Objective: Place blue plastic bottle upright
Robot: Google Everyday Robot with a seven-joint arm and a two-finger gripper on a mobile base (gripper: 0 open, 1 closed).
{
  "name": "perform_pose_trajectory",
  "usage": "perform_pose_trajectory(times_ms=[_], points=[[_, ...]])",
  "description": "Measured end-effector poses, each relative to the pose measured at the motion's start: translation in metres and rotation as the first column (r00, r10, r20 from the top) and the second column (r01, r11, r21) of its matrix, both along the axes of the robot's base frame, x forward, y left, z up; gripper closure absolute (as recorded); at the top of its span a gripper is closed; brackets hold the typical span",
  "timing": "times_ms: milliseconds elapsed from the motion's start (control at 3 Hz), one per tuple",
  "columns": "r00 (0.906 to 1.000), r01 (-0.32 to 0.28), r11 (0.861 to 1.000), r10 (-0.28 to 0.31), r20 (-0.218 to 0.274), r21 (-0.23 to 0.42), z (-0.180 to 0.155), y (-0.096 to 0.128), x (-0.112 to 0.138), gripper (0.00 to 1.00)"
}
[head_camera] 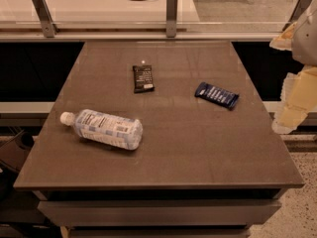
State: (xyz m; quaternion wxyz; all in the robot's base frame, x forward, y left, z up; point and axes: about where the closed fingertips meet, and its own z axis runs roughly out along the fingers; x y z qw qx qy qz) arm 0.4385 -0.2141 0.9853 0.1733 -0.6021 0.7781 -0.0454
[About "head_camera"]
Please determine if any right metal railing bracket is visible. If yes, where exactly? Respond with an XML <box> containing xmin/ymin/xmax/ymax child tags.
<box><xmin>283</xmin><ymin>0</ymin><xmax>314</xmax><ymax>31</ymax></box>

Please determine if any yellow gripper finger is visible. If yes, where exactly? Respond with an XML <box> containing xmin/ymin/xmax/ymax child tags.
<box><xmin>269</xmin><ymin>22</ymin><xmax>297</xmax><ymax>51</ymax></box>
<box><xmin>271</xmin><ymin>65</ymin><xmax>317</xmax><ymax>134</ymax></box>

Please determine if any metal railing bracket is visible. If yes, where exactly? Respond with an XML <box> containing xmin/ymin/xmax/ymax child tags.
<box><xmin>32</xmin><ymin>0</ymin><xmax>57</xmax><ymax>38</ymax></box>
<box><xmin>165</xmin><ymin>0</ymin><xmax>178</xmax><ymax>38</ymax></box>
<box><xmin>283</xmin><ymin>0</ymin><xmax>314</xmax><ymax>31</ymax></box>

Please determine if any black snack bar wrapper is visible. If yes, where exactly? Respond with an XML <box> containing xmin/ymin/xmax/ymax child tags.
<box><xmin>133</xmin><ymin>65</ymin><xmax>155</xmax><ymax>93</ymax></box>

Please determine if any clear blue-labelled plastic bottle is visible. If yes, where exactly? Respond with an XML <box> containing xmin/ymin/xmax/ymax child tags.
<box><xmin>59</xmin><ymin>109</ymin><xmax>143</xmax><ymax>151</ymax></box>

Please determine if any left metal railing bracket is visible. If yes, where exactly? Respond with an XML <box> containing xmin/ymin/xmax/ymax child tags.
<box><xmin>32</xmin><ymin>0</ymin><xmax>57</xmax><ymax>38</ymax></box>

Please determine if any blue snack bar wrapper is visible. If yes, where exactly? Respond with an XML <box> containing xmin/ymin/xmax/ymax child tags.
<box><xmin>194</xmin><ymin>82</ymin><xmax>239</xmax><ymax>110</ymax></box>

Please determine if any dark object at left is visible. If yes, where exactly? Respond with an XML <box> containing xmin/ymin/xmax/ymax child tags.
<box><xmin>0</xmin><ymin>131</ymin><xmax>34</xmax><ymax>173</ymax></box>

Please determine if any middle metal railing bracket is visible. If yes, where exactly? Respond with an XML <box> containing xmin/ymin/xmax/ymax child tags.
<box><xmin>165</xmin><ymin>0</ymin><xmax>178</xmax><ymax>38</ymax></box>

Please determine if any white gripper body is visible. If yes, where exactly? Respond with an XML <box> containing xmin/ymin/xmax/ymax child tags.
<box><xmin>292</xmin><ymin>0</ymin><xmax>317</xmax><ymax>65</ymax></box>

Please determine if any grey drawer cabinet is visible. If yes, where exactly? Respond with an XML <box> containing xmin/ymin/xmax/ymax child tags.
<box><xmin>38</xmin><ymin>199</ymin><xmax>281</xmax><ymax>238</ymax></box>

